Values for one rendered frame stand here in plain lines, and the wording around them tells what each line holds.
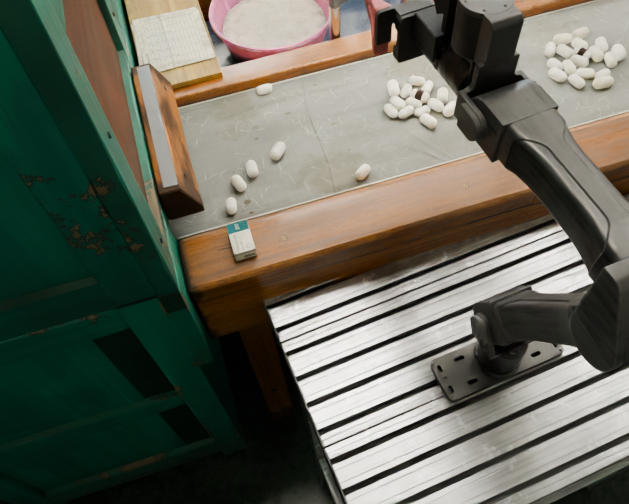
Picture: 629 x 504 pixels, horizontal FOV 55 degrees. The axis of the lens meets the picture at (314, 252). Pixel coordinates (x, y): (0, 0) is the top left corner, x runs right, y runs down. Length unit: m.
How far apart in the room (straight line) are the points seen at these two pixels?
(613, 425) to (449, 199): 0.41
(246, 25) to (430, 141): 0.51
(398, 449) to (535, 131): 0.50
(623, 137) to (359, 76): 0.49
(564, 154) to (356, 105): 0.60
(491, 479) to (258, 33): 0.96
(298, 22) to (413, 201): 0.54
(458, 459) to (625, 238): 0.45
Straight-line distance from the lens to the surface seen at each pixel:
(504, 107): 0.67
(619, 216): 0.61
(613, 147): 1.16
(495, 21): 0.66
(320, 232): 0.96
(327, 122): 1.15
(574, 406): 1.00
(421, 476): 0.92
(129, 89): 1.08
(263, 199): 1.04
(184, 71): 1.24
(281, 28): 1.38
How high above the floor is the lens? 1.57
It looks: 58 degrees down
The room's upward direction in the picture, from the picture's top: 6 degrees counter-clockwise
